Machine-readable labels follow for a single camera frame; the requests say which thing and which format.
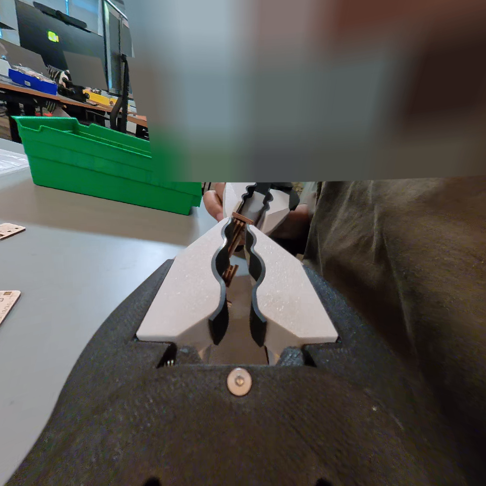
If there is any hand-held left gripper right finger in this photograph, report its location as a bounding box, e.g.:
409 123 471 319
245 224 339 365

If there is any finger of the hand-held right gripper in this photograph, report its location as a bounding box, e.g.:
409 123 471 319
222 182 250 221
243 186 295 237

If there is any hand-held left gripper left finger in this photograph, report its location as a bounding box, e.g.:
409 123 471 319
135 218 233 361

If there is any small wooden model assembly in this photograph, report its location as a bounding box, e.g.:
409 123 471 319
223 211 254 288

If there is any grey desk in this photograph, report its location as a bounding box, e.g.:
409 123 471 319
0 138 228 475

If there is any person's right hand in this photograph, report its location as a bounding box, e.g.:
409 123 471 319
202 182 316 255

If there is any person's brown clothing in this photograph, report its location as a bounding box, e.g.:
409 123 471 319
304 180 486 486

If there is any yellow object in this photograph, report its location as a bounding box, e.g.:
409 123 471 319
82 88 117 107

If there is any small wooden sheet offcut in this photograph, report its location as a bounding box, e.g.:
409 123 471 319
0 290 22 326

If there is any notched small wooden offcut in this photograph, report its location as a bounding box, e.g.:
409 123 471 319
0 223 27 241

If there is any wooden background table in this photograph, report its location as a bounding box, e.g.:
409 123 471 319
0 82 149 141

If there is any black monitor on stand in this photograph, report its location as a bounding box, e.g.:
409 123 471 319
100 0 136 134

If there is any zebra striped object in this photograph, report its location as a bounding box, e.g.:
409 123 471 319
45 64 73 90

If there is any clear plastic wrapper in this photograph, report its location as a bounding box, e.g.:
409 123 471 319
0 148 30 176

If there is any labelled blue plastic bin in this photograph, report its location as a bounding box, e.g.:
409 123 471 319
8 68 58 96

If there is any large black screen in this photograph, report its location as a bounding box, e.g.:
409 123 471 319
15 0 107 73

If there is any black webcam bar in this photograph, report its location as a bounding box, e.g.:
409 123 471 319
33 2 88 29

